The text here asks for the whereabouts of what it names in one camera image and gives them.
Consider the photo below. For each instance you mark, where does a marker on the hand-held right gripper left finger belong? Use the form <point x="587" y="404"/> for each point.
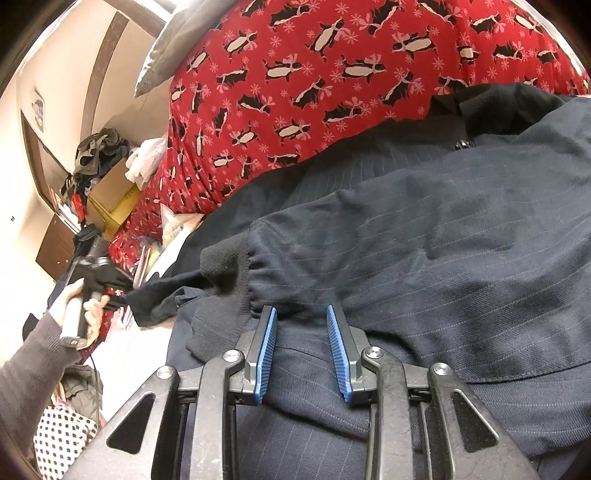
<point x="267" y="355"/>

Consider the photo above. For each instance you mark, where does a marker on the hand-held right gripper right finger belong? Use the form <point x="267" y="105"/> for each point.
<point x="339" y="355"/>

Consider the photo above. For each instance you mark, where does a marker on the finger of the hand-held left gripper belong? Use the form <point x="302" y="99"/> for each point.
<point x="111" y="277"/>

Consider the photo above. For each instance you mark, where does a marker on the navy pinstriped jacket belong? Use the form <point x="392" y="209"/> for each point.
<point x="392" y="221"/>

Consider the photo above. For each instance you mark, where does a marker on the person's left forearm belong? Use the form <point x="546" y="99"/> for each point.
<point x="32" y="374"/>

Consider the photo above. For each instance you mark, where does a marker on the pile of dark clothes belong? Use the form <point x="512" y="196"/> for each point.
<point x="92" y="157"/>

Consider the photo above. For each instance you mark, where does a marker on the person's left hand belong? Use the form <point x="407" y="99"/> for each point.
<point x="95" y="316"/>

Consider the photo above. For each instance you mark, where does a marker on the brown wooden cabinet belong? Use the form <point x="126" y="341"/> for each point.
<point x="55" y="249"/>

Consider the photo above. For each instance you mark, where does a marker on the cardboard box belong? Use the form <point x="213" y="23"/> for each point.
<point x="111" y="203"/>

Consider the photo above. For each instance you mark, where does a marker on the printed white paper packet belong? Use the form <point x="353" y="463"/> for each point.
<point x="178" y="228"/>

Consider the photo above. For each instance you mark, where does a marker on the white plastic bag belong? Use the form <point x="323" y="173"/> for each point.
<point x="144" y="161"/>

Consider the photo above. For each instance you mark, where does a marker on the olive grey cloth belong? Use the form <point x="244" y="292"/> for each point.
<point x="78" y="387"/>

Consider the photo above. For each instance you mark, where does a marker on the polka dot cloth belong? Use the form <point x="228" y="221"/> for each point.
<point x="64" y="443"/>

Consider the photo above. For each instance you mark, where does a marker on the grey pillow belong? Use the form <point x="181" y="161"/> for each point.
<point x="184" y="46"/>

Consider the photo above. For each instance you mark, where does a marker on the red penguin print blanket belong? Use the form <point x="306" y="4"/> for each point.
<point x="323" y="69"/>

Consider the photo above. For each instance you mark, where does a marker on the wall poster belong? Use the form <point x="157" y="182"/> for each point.
<point x="38" y="110"/>

